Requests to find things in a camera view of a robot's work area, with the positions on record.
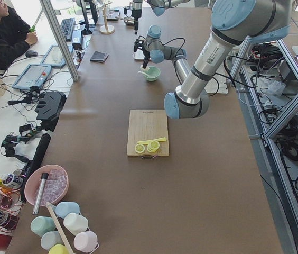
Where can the white steamed bun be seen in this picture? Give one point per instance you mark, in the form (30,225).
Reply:
(145,70)

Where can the seated person in black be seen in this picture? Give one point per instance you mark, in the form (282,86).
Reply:
(15,36)

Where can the white ceramic spoon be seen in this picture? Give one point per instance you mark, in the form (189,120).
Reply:
(144,74)

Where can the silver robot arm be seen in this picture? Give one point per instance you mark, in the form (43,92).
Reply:
(158,7)
(231,23)

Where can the single lemon slice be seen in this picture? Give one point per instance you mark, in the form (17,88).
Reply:
(139,148)

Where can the metal scoop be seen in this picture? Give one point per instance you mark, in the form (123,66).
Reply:
(127,20)

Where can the lower teach pendant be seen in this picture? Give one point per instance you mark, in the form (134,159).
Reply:
(33,75)

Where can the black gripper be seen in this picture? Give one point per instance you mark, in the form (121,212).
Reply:
(136,14)
(146,53)

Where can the mint green bowl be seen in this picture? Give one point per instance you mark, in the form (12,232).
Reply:
(154,73)

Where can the white rabbit tray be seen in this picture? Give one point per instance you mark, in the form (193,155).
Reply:
(138,55)

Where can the upper teach pendant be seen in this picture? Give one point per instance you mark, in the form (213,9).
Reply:
(53,57)

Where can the teach pendant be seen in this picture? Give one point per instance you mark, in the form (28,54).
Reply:
(33,75)
(53,57)

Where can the bamboo cutting board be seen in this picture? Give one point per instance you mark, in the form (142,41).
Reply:
(147,125)

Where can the lemon slice stack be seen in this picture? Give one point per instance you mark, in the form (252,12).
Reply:
(153,146)

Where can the pastel cup rack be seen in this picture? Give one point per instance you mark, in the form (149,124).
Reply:
(69,235)

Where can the yellow plastic knife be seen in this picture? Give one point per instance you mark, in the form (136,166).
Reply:
(162,139)

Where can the grey folded cloth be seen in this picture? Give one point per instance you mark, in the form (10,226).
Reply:
(99,57)

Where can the pink bowl with ice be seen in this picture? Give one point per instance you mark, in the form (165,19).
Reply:
(56,185)

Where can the black keyboard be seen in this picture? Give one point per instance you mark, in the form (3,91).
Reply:
(67,26)

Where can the metal muddler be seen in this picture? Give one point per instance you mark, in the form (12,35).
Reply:
(39,195)

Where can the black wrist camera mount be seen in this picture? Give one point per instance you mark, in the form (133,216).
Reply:
(138,45)

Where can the aluminium frame post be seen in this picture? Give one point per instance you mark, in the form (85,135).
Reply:
(55,28)

